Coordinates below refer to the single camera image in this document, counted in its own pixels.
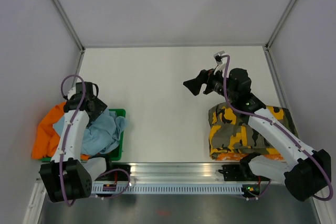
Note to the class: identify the aluminium mounting rail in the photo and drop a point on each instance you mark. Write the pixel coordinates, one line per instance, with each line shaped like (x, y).
(166, 173)

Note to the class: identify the orange patterned folded trousers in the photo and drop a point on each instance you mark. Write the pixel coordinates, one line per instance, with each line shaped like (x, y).
(239, 156)

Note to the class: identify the camouflage folded trousers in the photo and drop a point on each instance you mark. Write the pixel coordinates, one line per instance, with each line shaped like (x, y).
(229, 134)

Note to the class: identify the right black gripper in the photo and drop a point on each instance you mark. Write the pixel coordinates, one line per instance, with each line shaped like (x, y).
(205, 76)

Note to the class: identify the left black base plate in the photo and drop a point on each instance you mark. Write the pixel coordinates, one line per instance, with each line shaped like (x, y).
(119, 173)

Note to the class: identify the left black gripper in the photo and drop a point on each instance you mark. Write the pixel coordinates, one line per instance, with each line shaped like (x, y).
(100, 108)

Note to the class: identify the light blue trousers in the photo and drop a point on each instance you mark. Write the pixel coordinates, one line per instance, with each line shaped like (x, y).
(104, 134)

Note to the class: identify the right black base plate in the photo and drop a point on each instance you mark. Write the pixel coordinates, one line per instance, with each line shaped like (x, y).
(234, 173)

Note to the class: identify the slotted white cable duct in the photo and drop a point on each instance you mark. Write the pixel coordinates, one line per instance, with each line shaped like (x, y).
(168, 189)

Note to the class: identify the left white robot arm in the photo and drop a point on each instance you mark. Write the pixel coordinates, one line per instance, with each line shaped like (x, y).
(65, 177)

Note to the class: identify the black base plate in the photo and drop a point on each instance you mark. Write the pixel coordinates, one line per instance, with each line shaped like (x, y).
(119, 173)
(234, 173)

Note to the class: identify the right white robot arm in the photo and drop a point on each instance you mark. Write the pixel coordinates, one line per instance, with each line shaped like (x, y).
(304, 171)

